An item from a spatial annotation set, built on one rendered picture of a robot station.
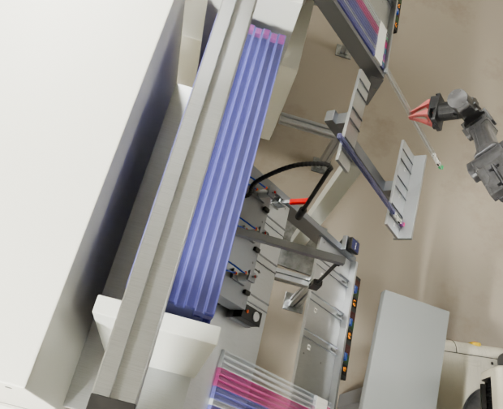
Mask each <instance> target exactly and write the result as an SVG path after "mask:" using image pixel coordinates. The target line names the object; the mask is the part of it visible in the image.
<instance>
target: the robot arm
mask: <svg viewBox="0 0 503 409"><path fill-rule="evenodd" d="M425 107H426V108H427V109H426V110H422V111H420V112H418V113H416V112H417V111H419V110H421V109H423V108H425ZM412 112H413V114H412V115H410V116H408V118H409V120H413V121H416V122H420V123H423V124H426V125H428V126H430V127H432V128H433V130H435V129H436V131H441V130H442V126H443V122H444V121H448V120H455V119H462V120H463V121H464V122H463V123H462V124H461V126H462V128H463V130H462V132H463V133H464V135H465V136H466V137H467V139H468V140H469V141H472V140H473V141H474V143H475V149H476V153H475V155H474V160H472V161H470V162H469V163H467V164H466V167H467V171H468V174H470V176H471V177H472V178H473V179H474V180H475V182H476V183H478V182H479V181H482V183H483V185H484V186H485V188H486V189H487V191H488V193H489V195H490V196H491V197H492V198H493V199H494V200H495V201H497V200H499V201H500V202H502V203H503V141H501V142H500V143H498V140H497V132H498V130H497V127H496V124H497V123H496V122H495V120H494V119H493V117H492V116H491V115H490V113H489V112H488V111H487V110H486V109H485V108H483V109H481V108H480V107H479V103H478V102H477V99H476V98H475V97H470V96H469V95H468V94H467V93H466V92H465V91H464V90H463V89H460V88H459V89H455V90H453V91H452V92H451V93H450V94H449V95H448V98H447V101H444V99H443V97H442V95H441V93H436V96H431V99H427V100H426V101H425V102H424V103H423V104H421V105H420V106H418V107H417V108H415V109H413V110H412ZM416 117H426V118H427V119H422V118H416Z"/></svg>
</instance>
